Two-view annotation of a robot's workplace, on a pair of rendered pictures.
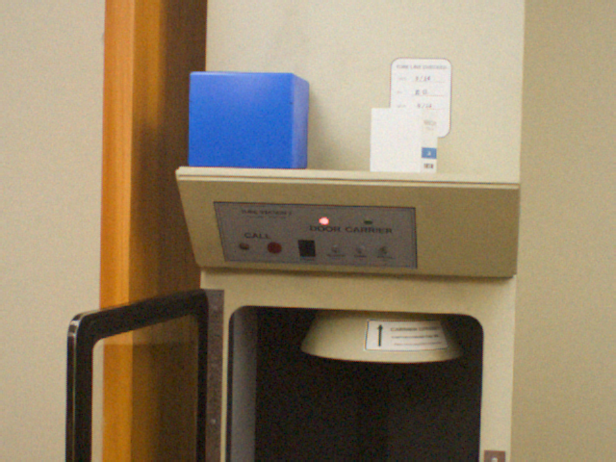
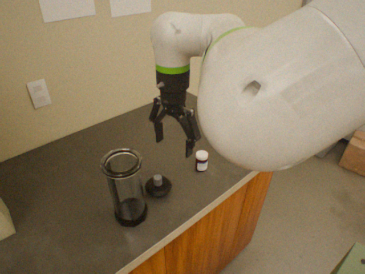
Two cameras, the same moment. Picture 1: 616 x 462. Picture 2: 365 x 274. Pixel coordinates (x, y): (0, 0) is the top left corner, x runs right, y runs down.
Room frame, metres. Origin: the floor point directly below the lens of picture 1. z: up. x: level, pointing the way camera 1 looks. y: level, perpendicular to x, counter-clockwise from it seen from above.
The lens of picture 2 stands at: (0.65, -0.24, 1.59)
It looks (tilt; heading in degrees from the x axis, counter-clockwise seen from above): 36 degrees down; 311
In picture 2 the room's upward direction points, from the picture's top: straight up
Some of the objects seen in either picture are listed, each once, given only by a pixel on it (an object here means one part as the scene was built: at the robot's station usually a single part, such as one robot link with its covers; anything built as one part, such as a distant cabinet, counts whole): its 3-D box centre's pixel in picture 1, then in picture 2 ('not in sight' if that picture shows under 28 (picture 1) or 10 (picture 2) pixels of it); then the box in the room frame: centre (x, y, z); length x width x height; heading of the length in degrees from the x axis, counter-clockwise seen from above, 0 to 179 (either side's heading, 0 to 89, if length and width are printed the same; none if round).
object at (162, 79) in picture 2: not in sight; (171, 78); (1.08, -0.70, 1.33); 0.12 x 0.09 x 0.06; 93
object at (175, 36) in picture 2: not in sight; (175, 41); (1.07, -0.71, 1.43); 0.13 x 0.11 x 0.14; 36
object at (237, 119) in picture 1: (250, 122); not in sight; (1.26, 0.06, 1.56); 0.10 x 0.10 x 0.09; 82
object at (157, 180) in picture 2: not in sight; (158, 184); (1.08, -0.63, 0.97); 0.09 x 0.09 x 0.07
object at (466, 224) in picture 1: (350, 222); not in sight; (1.25, -0.04, 1.46); 0.32 x 0.11 x 0.10; 82
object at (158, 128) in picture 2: not in sight; (159, 132); (1.14, -0.70, 1.12); 0.03 x 0.01 x 0.07; 93
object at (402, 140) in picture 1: (404, 141); not in sight; (1.24, -0.09, 1.54); 0.05 x 0.05 x 0.06; 67
